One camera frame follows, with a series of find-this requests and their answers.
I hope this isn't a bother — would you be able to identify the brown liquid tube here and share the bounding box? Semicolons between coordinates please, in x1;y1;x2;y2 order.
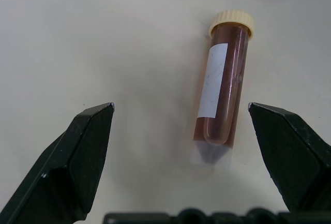
190;9;256;170

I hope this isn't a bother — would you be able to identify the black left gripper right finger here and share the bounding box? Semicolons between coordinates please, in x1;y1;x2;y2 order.
247;102;331;213

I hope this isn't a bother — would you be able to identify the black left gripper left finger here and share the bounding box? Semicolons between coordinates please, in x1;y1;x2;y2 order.
0;102;116;224

